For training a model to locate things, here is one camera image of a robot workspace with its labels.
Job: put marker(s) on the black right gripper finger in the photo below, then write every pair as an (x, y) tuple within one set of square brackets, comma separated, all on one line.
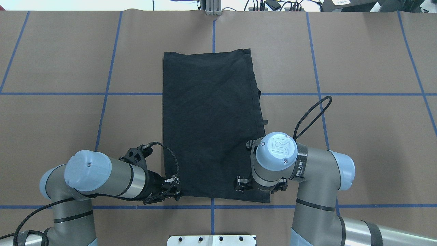
[(282, 184), (242, 184)]

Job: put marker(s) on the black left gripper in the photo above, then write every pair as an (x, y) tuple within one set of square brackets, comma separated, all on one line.
[(154, 185)]

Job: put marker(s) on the black printed t-shirt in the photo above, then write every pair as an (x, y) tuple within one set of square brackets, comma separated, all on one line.
[(211, 109)]

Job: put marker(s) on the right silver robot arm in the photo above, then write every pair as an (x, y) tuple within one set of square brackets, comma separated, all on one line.
[(277, 158)]

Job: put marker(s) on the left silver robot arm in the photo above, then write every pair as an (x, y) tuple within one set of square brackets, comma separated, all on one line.
[(87, 175)]

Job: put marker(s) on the brown paper table cover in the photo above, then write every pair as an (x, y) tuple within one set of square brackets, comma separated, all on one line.
[(93, 80)]

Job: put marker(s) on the black label printer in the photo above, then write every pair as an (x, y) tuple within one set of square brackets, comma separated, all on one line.
[(348, 5)]

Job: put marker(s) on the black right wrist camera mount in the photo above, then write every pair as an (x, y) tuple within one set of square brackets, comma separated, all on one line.
[(252, 145)]

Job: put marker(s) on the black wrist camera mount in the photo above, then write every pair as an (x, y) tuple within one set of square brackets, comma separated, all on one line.
[(137, 156), (252, 145)]

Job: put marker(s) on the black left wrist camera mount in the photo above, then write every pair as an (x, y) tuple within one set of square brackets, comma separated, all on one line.
[(137, 156)]

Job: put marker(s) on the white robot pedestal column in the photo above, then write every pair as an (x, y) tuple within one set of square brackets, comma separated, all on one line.
[(212, 240)]

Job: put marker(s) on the aluminium frame post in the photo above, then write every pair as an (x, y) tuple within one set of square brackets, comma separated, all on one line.
[(212, 7)]

